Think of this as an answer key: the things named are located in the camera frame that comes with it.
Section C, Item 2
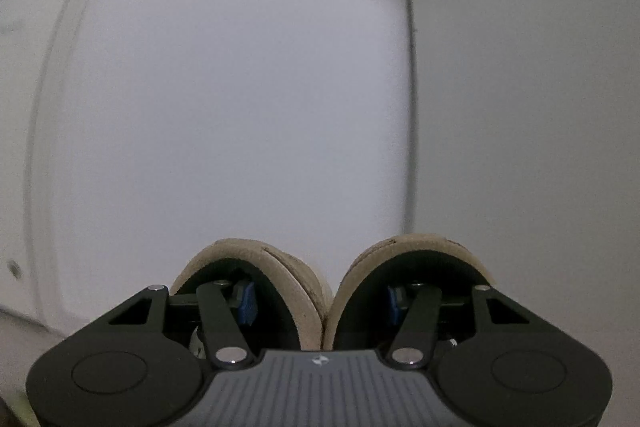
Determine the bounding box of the white cabinet panel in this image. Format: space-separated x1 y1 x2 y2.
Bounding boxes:
397 0 640 358

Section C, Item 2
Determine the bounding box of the beige jordan sneaker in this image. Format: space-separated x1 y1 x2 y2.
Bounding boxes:
322 234 495 351
170 239 333 351

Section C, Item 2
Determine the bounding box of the white door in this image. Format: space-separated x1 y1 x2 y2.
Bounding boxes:
1 0 66 323

